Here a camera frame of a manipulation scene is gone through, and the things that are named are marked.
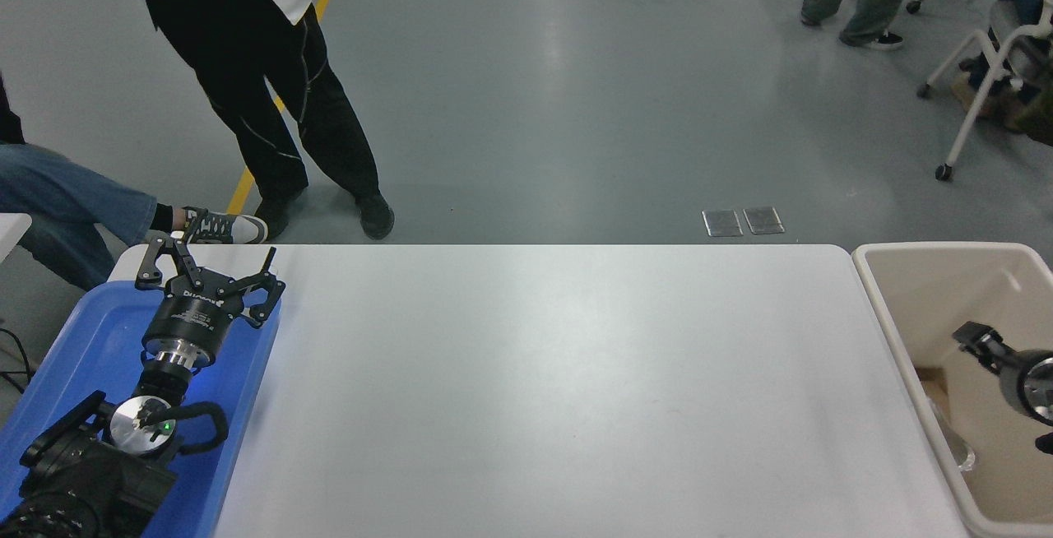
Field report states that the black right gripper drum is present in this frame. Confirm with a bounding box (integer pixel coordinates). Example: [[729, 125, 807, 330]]
[[998, 350, 1046, 424]]

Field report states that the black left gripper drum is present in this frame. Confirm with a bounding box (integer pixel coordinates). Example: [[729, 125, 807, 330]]
[[141, 269, 248, 355]]

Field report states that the clear plastic cup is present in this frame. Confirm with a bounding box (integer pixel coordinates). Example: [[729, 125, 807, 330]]
[[930, 398, 977, 473]]

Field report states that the large pale plastic bin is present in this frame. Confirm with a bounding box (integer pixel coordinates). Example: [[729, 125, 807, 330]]
[[851, 242, 1053, 538]]

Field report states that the blue plastic tray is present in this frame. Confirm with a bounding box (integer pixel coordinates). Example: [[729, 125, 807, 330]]
[[0, 279, 283, 538]]

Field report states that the seated person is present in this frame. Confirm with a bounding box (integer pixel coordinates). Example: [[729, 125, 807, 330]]
[[0, 69, 270, 290]]

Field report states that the small white table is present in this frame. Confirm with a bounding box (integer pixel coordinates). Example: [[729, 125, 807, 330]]
[[0, 213, 34, 263]]

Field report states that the standing person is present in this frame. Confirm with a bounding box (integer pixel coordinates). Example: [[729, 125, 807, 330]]
[[111, 0, 396, 241]]

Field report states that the silver floor plate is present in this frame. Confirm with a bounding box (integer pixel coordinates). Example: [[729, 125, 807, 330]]
[[743, 206, 785, 235], [702, 209, 744, 237]]

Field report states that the person with tan shoes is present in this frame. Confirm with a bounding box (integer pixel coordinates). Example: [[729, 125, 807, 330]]
[[954, 0, 1053, 148]]

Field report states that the black floor cable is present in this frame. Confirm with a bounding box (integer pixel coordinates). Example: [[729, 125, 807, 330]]
[[0, 326, 38, 395]]

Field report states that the white frame chair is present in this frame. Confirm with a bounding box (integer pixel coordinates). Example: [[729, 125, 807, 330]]
[[917, 0, 1053, 183]]

